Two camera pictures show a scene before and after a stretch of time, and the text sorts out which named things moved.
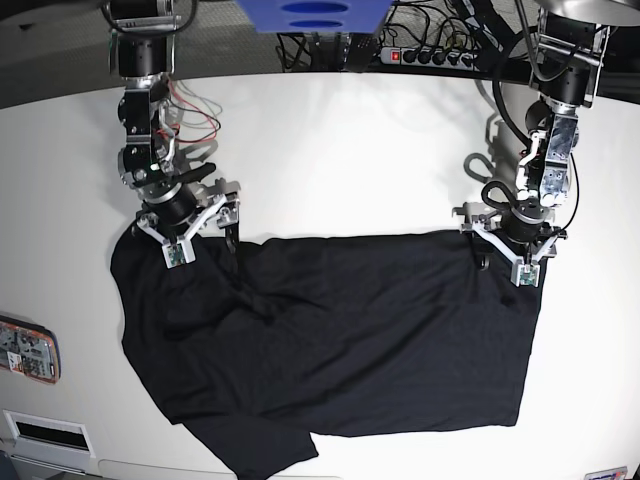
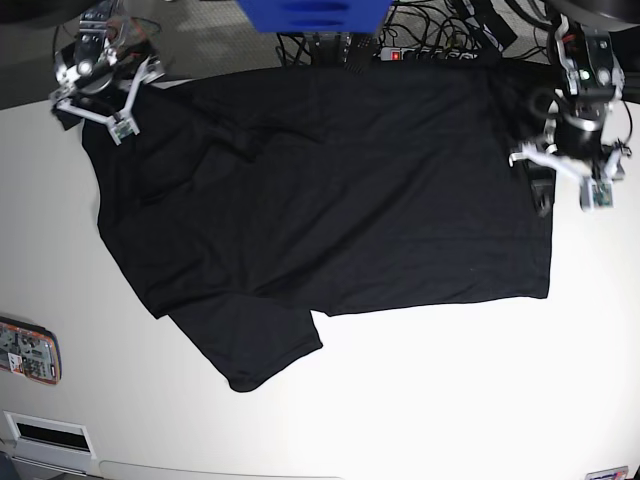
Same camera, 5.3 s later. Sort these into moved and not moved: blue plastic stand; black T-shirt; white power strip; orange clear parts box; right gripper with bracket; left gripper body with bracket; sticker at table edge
Moved: left gripper body with bracket; right gripper with bracket; black T-shirt
Not moved: sticker at table edge; blue plastic stand; white power strip; orange clear parts box
